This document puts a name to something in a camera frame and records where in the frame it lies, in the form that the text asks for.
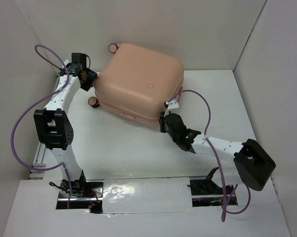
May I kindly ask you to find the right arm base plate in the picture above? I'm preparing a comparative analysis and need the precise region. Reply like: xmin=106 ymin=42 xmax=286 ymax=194
xmin=187 ymin=167 xmax=223 ymax=207

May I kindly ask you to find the pink suitcase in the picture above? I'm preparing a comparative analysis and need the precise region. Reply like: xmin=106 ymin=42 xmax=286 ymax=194
xmin=92 ymin=43 xmax=184 ymax=127

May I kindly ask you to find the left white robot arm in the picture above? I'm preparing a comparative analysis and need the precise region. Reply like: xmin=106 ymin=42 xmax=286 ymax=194
xmin=34 ymin=53 xmax=97 ymax=197

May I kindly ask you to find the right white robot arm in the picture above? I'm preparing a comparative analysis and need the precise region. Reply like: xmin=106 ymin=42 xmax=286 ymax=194
xmin=159 ymin=99 xmax=276 ymax=191

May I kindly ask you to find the aluminium rail frame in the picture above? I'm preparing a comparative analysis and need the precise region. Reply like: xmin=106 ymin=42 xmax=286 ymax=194
xmin=28 ymin=143 xmax=46 ymax=180

